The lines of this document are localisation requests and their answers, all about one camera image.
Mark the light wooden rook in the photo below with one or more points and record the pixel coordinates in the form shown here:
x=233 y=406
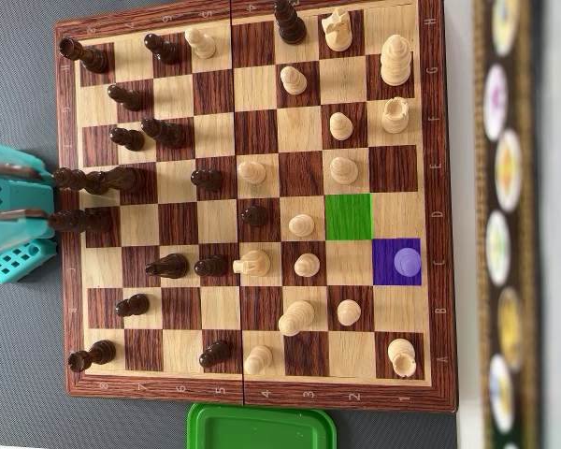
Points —
x=402 y=357
x=395 y=114

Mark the light wooden king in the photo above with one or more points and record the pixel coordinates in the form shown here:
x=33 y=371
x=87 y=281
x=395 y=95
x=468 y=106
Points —
x=395 y=61

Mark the dark box with round pictures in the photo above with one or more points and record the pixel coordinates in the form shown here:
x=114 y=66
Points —
x=507 y=234

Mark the teal printed robot arm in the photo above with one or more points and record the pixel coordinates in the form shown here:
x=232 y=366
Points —
x=9 y=271

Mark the dark wooden rook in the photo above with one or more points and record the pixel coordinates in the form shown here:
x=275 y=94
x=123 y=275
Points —
x=91 y=356
x=84 y=52

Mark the wooden folding chessboard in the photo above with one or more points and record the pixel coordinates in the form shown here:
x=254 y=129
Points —
x=257 y=140

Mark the dark wooden queen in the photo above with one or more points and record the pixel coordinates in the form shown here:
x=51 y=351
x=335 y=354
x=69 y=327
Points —
x=77 y=221

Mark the teal gripper finger with brown pad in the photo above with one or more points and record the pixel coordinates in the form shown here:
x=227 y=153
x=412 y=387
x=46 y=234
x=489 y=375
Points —
x=9 y=234
x=14 y=156

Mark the green plastic container lid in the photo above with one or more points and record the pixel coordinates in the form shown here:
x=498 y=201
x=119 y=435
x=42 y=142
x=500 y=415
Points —
x=262 y=428

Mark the light wooden knight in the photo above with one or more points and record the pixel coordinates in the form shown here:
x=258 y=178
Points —
x=252 y=263
x=336 y=28

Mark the light wooden queen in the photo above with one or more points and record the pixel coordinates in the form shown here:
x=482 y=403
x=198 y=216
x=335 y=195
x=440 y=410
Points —
x=297 y=317

